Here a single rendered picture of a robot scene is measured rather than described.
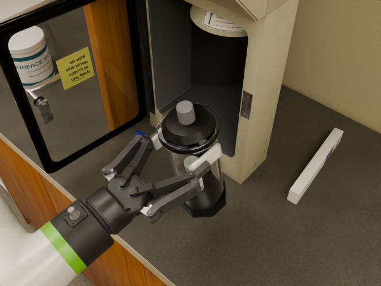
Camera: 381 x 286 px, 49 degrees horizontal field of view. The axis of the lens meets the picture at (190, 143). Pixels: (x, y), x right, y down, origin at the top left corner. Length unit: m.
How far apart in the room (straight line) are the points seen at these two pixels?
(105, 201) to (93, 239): 0.06
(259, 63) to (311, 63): 0.51
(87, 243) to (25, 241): 0.09
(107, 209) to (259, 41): 0.39
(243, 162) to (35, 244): 0.53
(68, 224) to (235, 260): 0.43
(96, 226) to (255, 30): 0.42
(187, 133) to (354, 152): 0.63
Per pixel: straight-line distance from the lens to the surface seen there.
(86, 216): 0.64
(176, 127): 0.68
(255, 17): 0.71
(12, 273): 0.64
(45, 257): 0.64
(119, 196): 0.68
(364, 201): 1.10
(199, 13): 0.87
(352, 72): 1.25
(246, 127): 0.90
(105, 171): 0.72
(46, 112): 0.92
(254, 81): 0.82
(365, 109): 1.29
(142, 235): 0.97
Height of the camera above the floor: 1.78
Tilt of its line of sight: 48 degrees down
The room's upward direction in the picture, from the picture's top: straight up
